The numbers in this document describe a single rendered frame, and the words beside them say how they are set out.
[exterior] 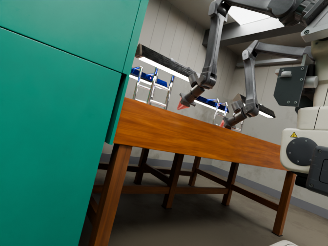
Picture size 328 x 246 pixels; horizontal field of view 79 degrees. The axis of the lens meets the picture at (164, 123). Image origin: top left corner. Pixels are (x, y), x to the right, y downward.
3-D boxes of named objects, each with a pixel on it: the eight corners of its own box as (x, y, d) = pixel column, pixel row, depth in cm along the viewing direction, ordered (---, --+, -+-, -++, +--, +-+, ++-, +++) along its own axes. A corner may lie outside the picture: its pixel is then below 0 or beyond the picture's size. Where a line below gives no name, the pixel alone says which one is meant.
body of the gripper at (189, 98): (178, 94, 114) (187, 85, 109) (191, 99, 120) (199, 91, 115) (180, 102, 110) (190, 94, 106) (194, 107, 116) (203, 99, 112)
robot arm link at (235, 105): (253, 109, 115) (258, 113, 121) (245, 93, 121) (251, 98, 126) (234, 118, 121) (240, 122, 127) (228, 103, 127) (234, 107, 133)
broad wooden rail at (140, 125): (299, 173, 181) (304, 153, 181) (108, 142, 76) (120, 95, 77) (285, 168, 190) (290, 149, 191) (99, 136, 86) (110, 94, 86)
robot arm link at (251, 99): (249, 48, 127) (256, 56, 134) (240, 51, 131) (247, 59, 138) (254, 111, 113) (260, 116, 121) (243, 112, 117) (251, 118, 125)
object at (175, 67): (213, 89, 146) (215, 79, 146) (138, 54, 110) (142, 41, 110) (204, 89, 152) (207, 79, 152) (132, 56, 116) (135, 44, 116)
